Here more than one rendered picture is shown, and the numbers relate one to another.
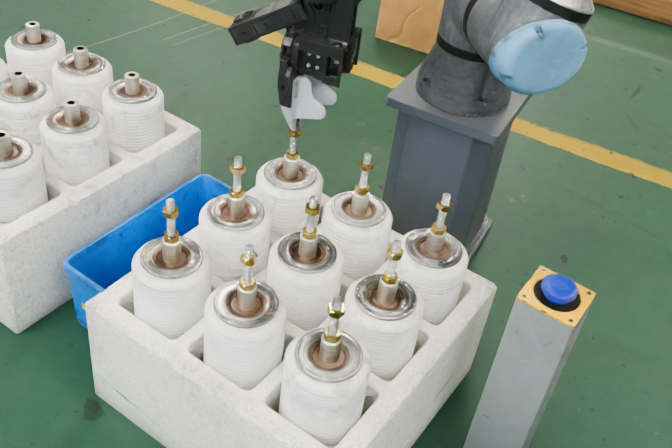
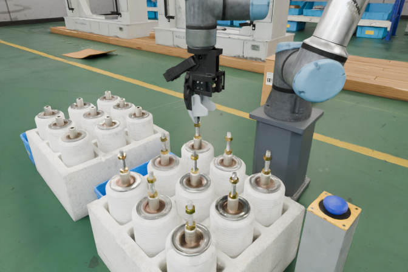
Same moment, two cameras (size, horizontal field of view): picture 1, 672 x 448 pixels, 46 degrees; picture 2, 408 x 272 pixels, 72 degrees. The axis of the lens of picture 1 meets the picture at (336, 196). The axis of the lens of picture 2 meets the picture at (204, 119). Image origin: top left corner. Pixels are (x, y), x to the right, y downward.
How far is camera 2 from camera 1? 36 cm
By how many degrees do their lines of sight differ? 18
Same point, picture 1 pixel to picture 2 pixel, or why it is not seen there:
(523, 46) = (308, 73)
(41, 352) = (81, 231)
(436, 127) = (273, 127)
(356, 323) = (214, 221)
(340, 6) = (209, 56)
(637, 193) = (389, 169)
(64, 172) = (103, 147)
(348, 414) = not seen: outside the picture
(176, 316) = (124, 213)
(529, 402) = not seen: outside the picture
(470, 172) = (292, 150)
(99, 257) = not seen: hidden behind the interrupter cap
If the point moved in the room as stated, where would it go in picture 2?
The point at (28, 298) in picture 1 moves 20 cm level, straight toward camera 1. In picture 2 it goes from (79, 204) to (66, 258)
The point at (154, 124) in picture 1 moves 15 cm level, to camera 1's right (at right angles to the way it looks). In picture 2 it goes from (147, 129) to (186, 134)
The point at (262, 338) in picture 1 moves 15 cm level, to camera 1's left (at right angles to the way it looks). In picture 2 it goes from (158, 226) to (93, 211)
